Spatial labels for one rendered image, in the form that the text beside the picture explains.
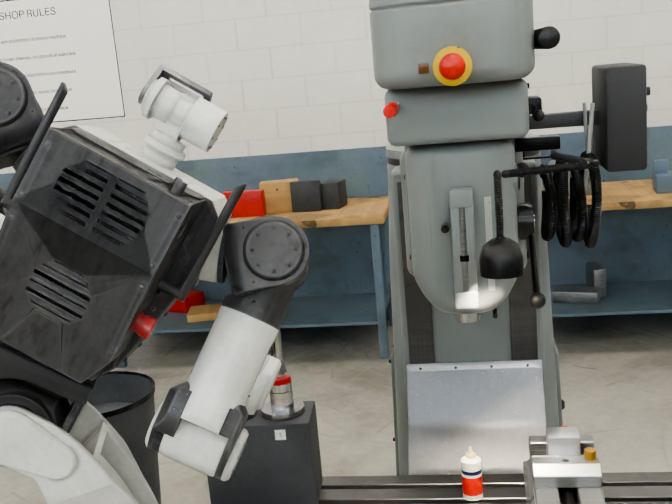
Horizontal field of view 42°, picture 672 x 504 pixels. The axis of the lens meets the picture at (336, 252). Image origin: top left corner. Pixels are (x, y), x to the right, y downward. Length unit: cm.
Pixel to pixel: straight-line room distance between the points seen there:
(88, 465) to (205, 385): 22
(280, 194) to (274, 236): 433
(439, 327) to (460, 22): 90
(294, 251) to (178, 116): 26
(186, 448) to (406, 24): 72
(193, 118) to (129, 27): 498
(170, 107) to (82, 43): 509
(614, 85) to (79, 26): 493
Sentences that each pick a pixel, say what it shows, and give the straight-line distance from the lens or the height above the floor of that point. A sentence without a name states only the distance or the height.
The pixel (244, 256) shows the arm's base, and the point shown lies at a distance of 119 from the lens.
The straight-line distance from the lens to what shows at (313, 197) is 545.
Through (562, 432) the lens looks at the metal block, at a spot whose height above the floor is 104.
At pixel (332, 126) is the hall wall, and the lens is 592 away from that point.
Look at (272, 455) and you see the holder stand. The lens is 182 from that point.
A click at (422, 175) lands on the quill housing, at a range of 156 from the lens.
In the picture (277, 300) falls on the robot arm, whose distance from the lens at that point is 124.
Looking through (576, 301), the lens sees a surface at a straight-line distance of 550.
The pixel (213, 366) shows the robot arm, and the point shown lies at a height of 139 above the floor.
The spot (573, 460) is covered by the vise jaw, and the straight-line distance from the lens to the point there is 176.
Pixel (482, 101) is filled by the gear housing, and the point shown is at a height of 170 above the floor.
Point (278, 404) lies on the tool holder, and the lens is 181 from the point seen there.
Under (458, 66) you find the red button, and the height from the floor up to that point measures 176.
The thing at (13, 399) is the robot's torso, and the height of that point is 136.
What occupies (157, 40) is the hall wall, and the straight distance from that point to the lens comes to 618.
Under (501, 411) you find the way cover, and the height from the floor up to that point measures 96.
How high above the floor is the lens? 179
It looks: 12 degrees down
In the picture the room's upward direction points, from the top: 5 degrees counter-clockwise
